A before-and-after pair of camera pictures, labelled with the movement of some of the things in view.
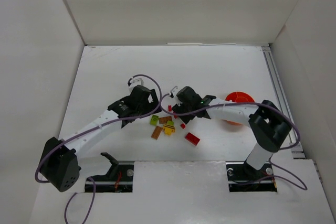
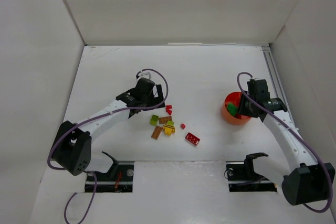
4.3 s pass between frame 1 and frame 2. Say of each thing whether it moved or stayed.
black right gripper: moved
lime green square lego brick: stayed
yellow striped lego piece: stayed
